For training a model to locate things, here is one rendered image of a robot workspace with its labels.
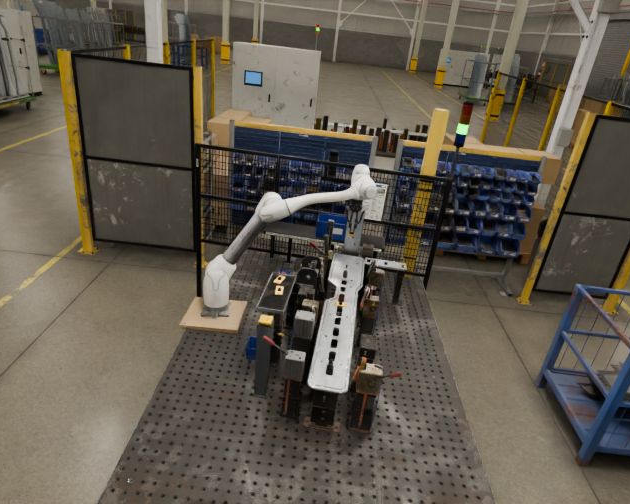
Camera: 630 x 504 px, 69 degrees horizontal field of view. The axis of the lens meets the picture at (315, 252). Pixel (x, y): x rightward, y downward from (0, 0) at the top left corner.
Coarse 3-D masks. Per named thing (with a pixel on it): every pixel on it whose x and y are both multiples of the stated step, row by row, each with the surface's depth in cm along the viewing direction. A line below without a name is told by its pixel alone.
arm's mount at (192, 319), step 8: (192, 304) 301; (200, 304) 302; (232, 304) 305; (240, 304) 306; (192, 312) 292; (200, 312) 293; (232, 312) 296; (240, 312) 297; (184, 320) 283; (192, 320) 284; (200, 320) 285; (208, 320) 285; (216, 320) 286; (224, 320) 287; (232, 320) 287; (240, 320) 288; (192, 328) 279; (200, 328) 279; (208, 328) 279; (216, 328) 278; (224, 328) 279; (232, 328) 279
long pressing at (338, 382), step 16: (336, 256) 321; (352, 256) 324; (336, 272) 300; (352, 272) 302; (336, 288) 281; (352, 288) 284; (352, 304) 267; (320, 320) 249; (352, 320) 252; (320, 336) 236; (336, 336) 238; (352, 336) 240; (320, 352) 225; (336, 352) 226; (320, 368) 214; (336, 368) 215; (320, 384) 205; (336, 384) 206
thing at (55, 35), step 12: (36, 0) 1484; (48, 12) 1499; (60, 12) 1490; (72, 12) 1479; (84, 12) 1494; (48, 24) 1525; (60, 24) 1517; (60, 36) 1543; (48, 48) 1553; (60, 48) 1547; (84, 48) 1556
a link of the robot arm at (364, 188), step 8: (352, 184) 267; (360, 184) 262; (368, 184) 260; (336, 192) 269; (344, 192) 266; (352, 192) 265; (360, 192) 262; (368, 192) 259; (376, 192) 262; (288, 200) 277; (296, 200) 277; (304, 200) 277; (312, 200) 276; (320, 200) 274; (328, 200) 271; (336, 200) 269; (288, 208) 276; (296, 208) 278
